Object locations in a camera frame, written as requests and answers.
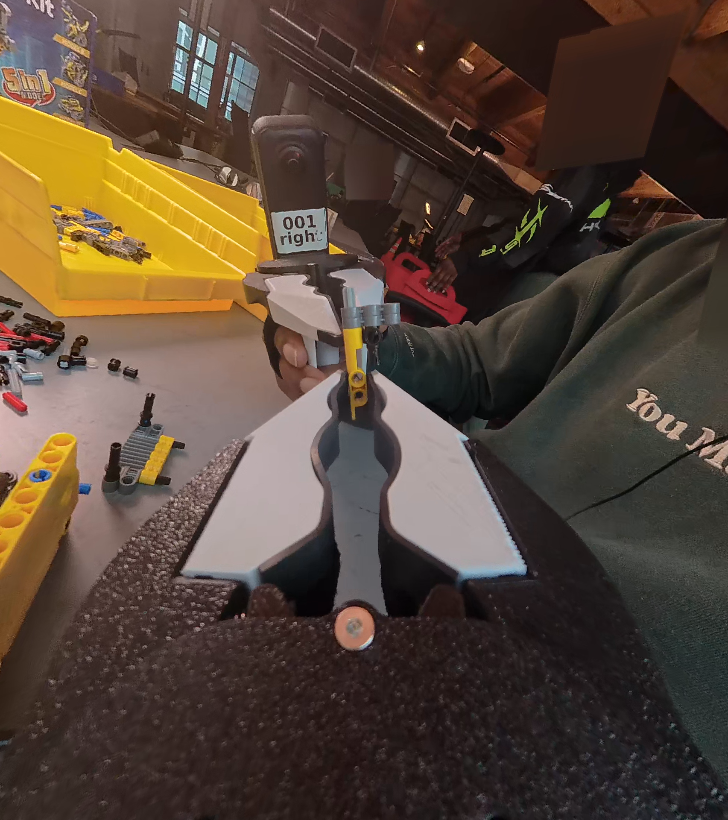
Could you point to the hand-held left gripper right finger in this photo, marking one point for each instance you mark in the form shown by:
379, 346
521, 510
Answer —
447, 499

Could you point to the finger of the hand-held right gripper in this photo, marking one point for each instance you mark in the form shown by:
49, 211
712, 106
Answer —
364, 282
300, 307

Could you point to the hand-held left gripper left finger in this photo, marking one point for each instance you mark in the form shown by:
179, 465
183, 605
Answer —
261, 499

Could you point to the yellow grey lego arm assembly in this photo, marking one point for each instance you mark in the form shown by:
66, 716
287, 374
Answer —
352, 343

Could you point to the black lego elbow connector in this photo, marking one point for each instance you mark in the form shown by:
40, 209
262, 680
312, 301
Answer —
72, 355

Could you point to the grey grille yellow lego subassembly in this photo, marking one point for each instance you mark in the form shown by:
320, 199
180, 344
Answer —
139, 451

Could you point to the heap of lego parts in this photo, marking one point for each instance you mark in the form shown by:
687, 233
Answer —
101, 234

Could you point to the yellow black lego robot build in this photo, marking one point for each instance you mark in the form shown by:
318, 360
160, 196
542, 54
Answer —
11, 532

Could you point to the red lego pin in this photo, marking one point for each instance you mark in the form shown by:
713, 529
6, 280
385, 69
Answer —
15, 402

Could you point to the person's right hand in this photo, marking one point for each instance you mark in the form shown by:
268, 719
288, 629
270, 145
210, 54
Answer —
290, 352

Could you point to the red plastic case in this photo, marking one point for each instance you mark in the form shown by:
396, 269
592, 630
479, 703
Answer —
415, 301

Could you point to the paned window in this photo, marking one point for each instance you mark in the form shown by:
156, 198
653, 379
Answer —
203, 64

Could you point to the black tripod stand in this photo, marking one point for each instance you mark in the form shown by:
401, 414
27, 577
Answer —
479, 141

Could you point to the person's green sweatshirt torso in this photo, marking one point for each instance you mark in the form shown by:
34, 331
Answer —
658, 544

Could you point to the yellow plastic parts bin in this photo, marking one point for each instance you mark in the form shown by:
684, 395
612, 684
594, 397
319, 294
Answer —
18, 192

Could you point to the blue robot kit box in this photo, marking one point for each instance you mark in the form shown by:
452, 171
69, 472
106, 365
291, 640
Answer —
18, 38

